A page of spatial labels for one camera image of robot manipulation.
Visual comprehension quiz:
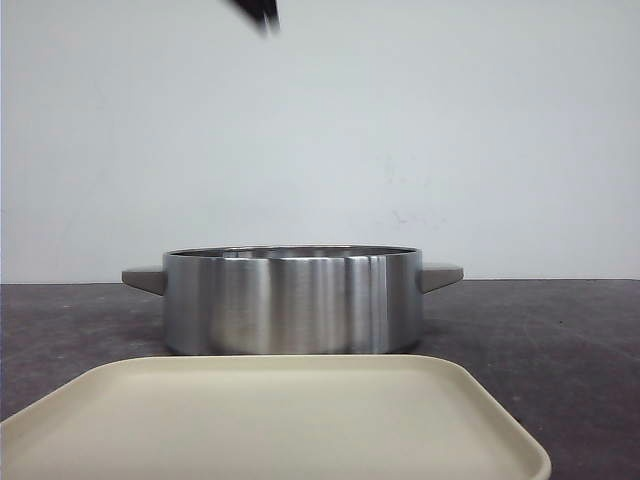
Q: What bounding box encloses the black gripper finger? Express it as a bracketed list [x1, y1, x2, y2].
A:
[222, 0, 281, 38]

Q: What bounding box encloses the stainless steel steamer pot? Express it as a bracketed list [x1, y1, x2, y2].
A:
[121, 245, 464, 355]

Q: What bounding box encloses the cream plastic tray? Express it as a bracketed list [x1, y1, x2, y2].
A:
[1, 355, 552, 479]

